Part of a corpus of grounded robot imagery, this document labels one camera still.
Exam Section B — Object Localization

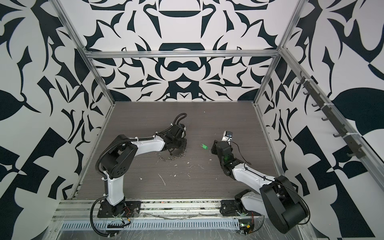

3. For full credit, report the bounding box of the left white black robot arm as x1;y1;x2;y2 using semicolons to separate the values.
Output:
95;124;187;218

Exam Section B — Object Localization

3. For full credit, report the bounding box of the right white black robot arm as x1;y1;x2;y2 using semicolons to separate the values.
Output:
211;141;311;234

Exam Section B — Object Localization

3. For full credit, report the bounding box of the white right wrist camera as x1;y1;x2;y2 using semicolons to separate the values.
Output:
222;131;233;142

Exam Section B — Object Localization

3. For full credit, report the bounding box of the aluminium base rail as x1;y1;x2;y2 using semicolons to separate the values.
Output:
52;199;268;233

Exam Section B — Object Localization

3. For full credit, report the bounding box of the black wall hook rail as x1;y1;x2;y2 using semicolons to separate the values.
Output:
298;71;367;159

